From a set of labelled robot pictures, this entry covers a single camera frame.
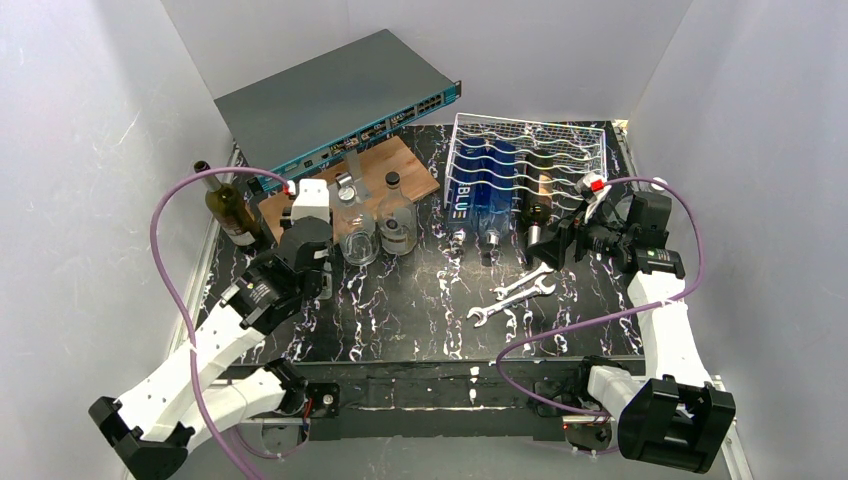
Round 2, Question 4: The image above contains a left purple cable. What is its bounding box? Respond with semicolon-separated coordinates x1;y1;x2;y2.
148;165;296;480

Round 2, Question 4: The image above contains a white wire wine rack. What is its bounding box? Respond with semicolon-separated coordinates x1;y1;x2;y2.
443;113;607;222

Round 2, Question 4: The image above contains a silver metal stand bracket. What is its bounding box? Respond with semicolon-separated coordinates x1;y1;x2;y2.
322;151;372;210

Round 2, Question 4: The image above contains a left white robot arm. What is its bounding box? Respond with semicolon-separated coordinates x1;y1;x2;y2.
88;217;333;479

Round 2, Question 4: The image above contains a dark green wine bottle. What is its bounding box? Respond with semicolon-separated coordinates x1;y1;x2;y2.
520;149;554;249

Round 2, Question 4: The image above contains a small silver wrench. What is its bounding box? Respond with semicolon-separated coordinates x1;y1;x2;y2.
492;263;554;300

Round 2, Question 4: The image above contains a wooden board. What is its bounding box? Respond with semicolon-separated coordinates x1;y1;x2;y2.
258;137;440;241

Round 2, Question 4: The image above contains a black base frame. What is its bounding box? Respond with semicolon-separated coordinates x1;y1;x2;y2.
294;357;611;441

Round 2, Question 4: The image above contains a large silver wrench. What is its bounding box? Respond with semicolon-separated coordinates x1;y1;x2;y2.
466;277;556;328

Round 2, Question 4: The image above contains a clear liquor bottle black cap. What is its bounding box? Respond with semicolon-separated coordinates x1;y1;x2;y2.
377;171;418;256

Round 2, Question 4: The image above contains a blue vodka bottle left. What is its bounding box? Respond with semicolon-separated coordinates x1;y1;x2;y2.
446;137;489;248

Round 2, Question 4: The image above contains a grey network switch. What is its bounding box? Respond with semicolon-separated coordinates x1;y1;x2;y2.
215;29;462;180

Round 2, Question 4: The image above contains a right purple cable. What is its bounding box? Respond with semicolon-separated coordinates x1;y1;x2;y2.
495;175;707;458

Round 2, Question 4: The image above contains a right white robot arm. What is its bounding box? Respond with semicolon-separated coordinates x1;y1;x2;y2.
528;192;736;473

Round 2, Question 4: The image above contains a dark wine bottle gold label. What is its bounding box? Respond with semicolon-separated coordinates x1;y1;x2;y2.
201;175;262;247

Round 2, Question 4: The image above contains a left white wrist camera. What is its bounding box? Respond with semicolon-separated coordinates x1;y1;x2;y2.
281;178;332;226

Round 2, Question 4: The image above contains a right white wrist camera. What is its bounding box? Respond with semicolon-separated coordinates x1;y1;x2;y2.
576;172;611;222

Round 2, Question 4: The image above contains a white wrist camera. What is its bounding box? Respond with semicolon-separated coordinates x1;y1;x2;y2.
576;172;611;222
281;178;332;226

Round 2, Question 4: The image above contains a clear bottle white cap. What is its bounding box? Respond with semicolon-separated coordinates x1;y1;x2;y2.
334;186;379;267

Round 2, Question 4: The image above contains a purple cable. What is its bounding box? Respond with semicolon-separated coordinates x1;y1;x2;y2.
495;175;707;458
148;165;296;480

